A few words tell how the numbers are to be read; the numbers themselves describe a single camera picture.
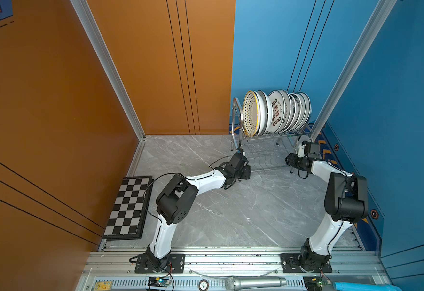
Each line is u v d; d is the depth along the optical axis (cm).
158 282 71
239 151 85
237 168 74
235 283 66
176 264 74
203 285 69
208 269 73
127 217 83
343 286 67
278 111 79
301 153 89
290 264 72
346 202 50
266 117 71
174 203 53
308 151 79
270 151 112
